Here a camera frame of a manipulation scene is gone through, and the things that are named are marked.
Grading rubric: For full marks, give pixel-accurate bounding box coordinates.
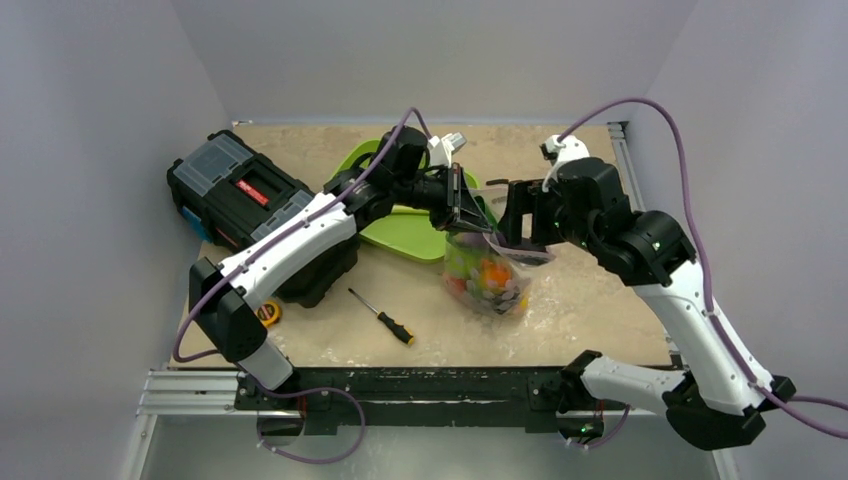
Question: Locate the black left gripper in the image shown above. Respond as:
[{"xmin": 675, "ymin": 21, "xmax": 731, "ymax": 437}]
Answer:
[{"xmin": 392, "ymin": 162, "xmax": 493, "ymax": 234}]

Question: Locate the green apple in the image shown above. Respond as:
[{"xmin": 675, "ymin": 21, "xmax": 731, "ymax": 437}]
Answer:
[{"xmin": 444, "ymin": 244, "xmax": 474, "ymax": 279}]

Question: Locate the clear zip top bag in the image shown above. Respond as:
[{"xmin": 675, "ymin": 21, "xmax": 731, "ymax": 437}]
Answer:
[{"xmin": 441, "ymin": 185, "xmax": 558, "ymax": 319}]

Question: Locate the orange fruit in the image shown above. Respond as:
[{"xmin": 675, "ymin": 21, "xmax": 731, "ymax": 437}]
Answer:
[{"xmin": 480, "ymin": 259, "xmax": 514, "ymax": 292}]

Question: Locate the black grape bunch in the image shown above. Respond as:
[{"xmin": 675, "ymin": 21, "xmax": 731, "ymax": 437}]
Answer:
[{"xmin": 471, "ymin": 287, "xmax": 525, "ymax": 316}]

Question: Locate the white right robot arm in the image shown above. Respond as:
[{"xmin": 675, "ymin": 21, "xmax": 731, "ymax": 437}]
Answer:
[{"xmin": 498, "ymin": 158, "xmax": 796, "ymax": 451}]

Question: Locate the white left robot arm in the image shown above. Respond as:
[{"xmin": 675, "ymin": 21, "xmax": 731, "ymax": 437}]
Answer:
[{"xmin": 187, "ymin": 125, "xmax": 490, "ymax": 409}]

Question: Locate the green plastic tray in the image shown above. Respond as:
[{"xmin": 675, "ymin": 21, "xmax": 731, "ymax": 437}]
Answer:
[{"xmin": 329, "ymin": 139, "xmax": 481, "ymax": 265}]

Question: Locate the black yellow screwdriver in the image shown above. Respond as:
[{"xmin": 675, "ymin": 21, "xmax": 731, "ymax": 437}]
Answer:
[{"xmin": 348, "ymin": 288, "xmax": 415, "ymax": 346}]

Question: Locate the yellow tape measure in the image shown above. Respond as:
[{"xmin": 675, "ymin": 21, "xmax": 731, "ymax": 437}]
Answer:
[{"xmin": 256, "ymin": 299, "xmax": 282, "ymax": 329}]

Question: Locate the black toolbox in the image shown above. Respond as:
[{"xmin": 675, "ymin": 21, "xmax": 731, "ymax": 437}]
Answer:
[{"xmin": 166, "ymin": 130, "xmax": 360, "ymax": 308}]

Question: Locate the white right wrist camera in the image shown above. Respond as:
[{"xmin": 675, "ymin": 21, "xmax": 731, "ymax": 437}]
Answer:
[{"xmin": 540, "ymin": 135, "xmax": 590, "ymax": 193}]

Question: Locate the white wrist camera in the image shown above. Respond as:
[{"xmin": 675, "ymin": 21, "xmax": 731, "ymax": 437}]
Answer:
[
  {"xmin": 540, "ymin": 135, "xmax": 590, "ymax": 193},
  {"xmin": 427, "ymin": 132, "xmax": 467, "ymax": 167}
]

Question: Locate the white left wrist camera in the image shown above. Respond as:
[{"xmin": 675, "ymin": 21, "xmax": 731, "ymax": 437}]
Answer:
[{"xmin": 427, "ymin": 132, "xmax": 467, "ymax": 167}]

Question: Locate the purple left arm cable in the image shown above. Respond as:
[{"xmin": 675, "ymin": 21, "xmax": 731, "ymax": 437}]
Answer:
[{"xmin": 172, "ymin": 107, "xmax": 435, "ymax": 466}]

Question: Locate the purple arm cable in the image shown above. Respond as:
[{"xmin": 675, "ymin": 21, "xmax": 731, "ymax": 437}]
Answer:
[
  {"xmin": 172, "ymin": 107, "xmax": 435, "ymax": 466},
  {"xmin": 556, "ymin": 97, "xmax": 848, "ymax": 441}
]

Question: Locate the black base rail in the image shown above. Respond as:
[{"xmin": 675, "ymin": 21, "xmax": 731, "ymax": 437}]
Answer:
[{"xmin": 234, "ymin": 366, "xmax": 596, "ymax": 435}]

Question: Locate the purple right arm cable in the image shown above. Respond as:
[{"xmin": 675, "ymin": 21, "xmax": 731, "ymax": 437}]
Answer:
[{"xmin": 556, "ymin": 97, "xmax": 848, "ymax": 441}]

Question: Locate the aluminium frame rail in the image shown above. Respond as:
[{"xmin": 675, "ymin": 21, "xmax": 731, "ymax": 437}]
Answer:
[{"xmin": 136, "ymin": 370, "xmax": 238, "ymax": 416}]

